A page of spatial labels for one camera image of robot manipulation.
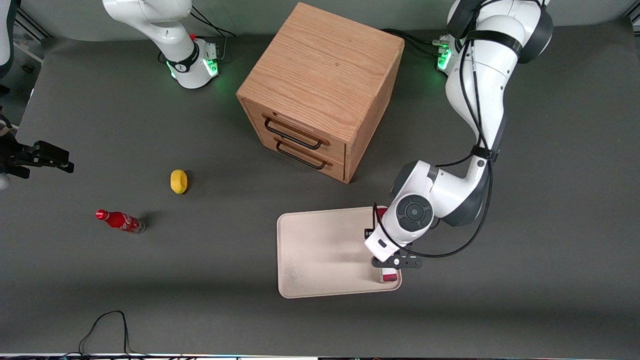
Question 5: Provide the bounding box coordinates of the red cookie box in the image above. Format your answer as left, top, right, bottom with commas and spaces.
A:
375, 205, 401, 284

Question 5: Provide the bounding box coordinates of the beige plastic tray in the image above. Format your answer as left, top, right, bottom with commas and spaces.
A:
276, 205, 403, 299

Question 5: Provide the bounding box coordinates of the wooden drawer front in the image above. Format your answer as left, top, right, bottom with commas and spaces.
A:
243, 99, 348, 162
249, 127, 347, 183

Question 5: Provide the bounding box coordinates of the red cola bottle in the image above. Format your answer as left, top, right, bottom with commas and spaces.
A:
95, 209, 146, 235

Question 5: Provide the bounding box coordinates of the yellow lemon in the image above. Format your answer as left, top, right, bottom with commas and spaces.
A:
170, 169, 189, 195

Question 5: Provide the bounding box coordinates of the wooden drawer cabinet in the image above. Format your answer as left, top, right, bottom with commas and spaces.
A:
236, 1, 406, 185

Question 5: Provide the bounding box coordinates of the black left wrist camera cable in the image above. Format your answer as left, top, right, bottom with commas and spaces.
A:
372, 0, 502, 259

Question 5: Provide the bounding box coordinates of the black metal stand frame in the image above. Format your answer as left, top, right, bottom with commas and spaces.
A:
13, 9, 54, 42

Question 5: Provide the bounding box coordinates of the black metal drawer handle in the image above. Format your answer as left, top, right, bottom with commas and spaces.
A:
263, 116, 325, 151
275, 141, 328, 171

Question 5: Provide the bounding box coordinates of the thin black looped cable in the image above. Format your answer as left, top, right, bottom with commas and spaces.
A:
77, 310, 151, 359

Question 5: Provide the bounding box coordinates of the black left arm base cable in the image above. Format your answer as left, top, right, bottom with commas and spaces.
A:
381, 27, 449, 57

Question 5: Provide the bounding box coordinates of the black arm base cable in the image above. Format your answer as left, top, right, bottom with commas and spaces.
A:
189, 5, 237, 64
381, 27, 449, 57

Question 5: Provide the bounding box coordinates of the black right arm base cable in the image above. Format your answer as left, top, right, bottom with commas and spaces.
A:
189, 5, 237, 64

